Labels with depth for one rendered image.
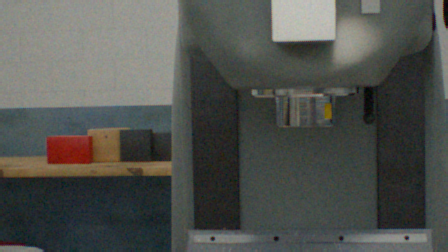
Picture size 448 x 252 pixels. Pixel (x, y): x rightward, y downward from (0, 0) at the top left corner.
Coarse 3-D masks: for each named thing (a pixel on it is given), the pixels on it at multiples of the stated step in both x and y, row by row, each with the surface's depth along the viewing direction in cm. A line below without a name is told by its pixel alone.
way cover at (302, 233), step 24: (192, 240) 98; (216, 240) 98; (240, 240) 97; (264, 240) 97; (288, 240) 97; (312, 240) 96; (336, 240) 96; (360, 240) 96; (384, 240) 95; (408, 240) 95; (432, 240) 95
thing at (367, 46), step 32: (192, 0) 53; (224, 0) 51; (256, 0) 51; (352, 0) 50; (384, 0) 50; (416, 0) 52; (192, 32) 56; (224, 32) 52; (256, 32) 51; (352, 32) 50; (384, 32) 51; (224, 64) 54; (256, 64) 52; (288, 64) 51; (320, 64) 51; (352, 64) 51; (384, 64) 53
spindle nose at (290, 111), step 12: (324, 96) 58; (276, 108) 60; (288, 108) 58; (300, 108) 58; (312, 108) 58; (324, 108) 58; (276, 120) 60; (288, 120) 58; (300, 120) 58; (312, 120) 58; (324, 120) 58
